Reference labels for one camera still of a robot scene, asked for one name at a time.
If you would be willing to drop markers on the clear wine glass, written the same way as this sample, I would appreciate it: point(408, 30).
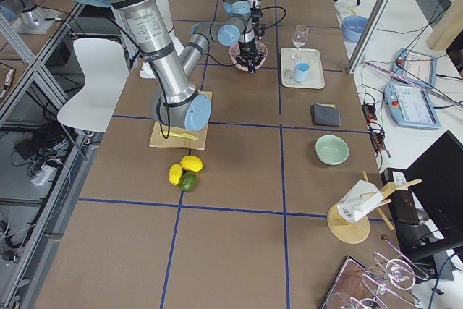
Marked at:
point(299, 39)

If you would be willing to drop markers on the pink bowl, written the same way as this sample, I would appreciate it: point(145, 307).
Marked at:
point(233, 51)

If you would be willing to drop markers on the wooden mug tree stand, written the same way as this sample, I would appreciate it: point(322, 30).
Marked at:
point(354, 233)

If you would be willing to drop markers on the green ceramic bowl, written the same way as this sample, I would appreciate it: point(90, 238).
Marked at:
point(331, 150)

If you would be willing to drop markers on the white chair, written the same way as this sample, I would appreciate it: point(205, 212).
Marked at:
point(105, 70)

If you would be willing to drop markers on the white bear tray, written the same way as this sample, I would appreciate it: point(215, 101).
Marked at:
point(315, 78)

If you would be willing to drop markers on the green lime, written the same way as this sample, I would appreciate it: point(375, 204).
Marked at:
point(188, 181)

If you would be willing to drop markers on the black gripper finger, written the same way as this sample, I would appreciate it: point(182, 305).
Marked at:
point(251, 68)

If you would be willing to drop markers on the black monitor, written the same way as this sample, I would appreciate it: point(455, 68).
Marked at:
point(440, 195)

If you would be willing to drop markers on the wooden cutting board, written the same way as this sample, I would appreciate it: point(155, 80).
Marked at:
point(179, 131)

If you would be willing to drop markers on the blue bowl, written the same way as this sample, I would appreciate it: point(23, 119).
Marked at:
point(352, 27)

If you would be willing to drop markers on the teach pendant tablet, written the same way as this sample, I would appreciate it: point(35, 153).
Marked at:
point(417, 66)
point(410, 107)

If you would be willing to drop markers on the yellow lemon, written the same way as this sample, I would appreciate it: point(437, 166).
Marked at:
point(191, 163)
point(175, 174)

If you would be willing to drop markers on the far teach pendant tablet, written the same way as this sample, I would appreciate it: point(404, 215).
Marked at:
point(417, 66)

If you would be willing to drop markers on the grey folded cloth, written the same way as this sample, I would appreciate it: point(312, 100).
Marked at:
point(324, 115)

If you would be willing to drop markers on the yellow plastic knife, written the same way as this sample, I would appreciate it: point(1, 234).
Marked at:
point(180, 135)

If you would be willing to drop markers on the aluminium frame post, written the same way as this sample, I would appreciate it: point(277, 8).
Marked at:
point(373, 21)

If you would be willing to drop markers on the near teach pendant tablet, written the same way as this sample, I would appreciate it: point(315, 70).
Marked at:
point(410, 107)

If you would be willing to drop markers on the light blue plastic cup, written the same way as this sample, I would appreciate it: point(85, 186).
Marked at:
point(301, 70)

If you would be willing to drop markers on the white carton box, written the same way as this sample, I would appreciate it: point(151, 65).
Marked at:
point(362, 198)

